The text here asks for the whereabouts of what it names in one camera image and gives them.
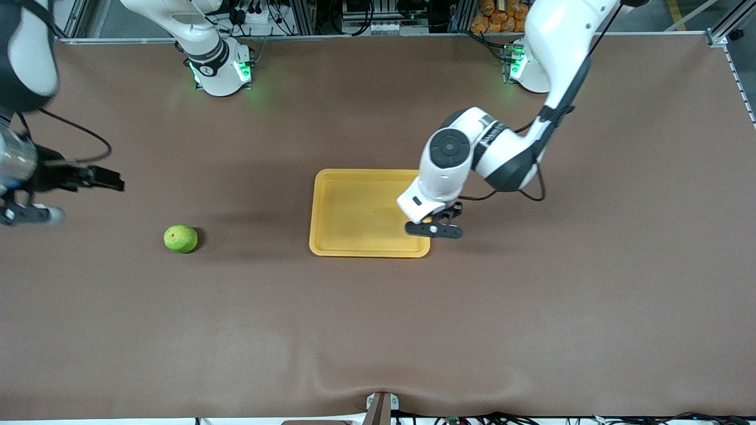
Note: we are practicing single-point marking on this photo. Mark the aluminium frame post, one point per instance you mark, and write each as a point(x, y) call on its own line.
point(716, 39)

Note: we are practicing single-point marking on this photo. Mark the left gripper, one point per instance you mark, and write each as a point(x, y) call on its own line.
point(455, 211)

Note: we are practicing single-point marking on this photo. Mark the pile of orange items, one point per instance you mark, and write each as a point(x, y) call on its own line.
point(496, 20)

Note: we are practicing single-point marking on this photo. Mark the aluminium table edge rail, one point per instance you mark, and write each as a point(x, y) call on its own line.
point(384, 35)

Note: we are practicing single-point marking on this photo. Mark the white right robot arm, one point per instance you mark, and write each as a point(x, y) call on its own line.
point(218, 77)

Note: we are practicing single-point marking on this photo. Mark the white connector block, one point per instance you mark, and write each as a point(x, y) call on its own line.
point(390, 27)

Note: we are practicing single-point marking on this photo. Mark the yellow plastic tray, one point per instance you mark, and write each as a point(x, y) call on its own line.
point(360, 215)

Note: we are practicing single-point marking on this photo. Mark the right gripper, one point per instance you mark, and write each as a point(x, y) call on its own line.
point(52, 176)

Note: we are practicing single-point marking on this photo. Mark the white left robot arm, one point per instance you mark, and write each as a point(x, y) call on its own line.
point(561, 53)

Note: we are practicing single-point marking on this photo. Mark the white power strip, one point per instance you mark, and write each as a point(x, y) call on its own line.
point(263, 26)

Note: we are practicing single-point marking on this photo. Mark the green apple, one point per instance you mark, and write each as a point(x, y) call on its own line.
point(180, 239)

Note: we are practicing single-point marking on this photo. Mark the brown table mat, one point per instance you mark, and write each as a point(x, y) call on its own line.
point(378, 330)

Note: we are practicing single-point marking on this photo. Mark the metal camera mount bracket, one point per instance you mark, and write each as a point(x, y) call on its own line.
point(381, 410)

